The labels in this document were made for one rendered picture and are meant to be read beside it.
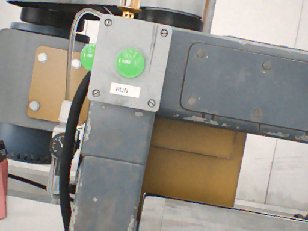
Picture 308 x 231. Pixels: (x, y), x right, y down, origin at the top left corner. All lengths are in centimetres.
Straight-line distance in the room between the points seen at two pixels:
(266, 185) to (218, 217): 522
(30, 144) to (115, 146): 45
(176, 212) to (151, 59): 29
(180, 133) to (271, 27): 511
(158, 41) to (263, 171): 545
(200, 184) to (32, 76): 34
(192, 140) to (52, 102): 27
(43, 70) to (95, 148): 41
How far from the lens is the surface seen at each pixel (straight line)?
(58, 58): 106
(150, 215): 85
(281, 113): 70
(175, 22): 79
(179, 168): 98
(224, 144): 93
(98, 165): 68
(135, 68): 61
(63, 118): 89
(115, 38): 63
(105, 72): 63
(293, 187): 615
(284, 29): 604
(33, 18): 113
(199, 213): 86
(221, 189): 99
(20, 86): 108
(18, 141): 111
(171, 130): 92
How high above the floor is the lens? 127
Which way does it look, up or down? 3 degrees down
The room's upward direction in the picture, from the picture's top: 10 degrees clockwise
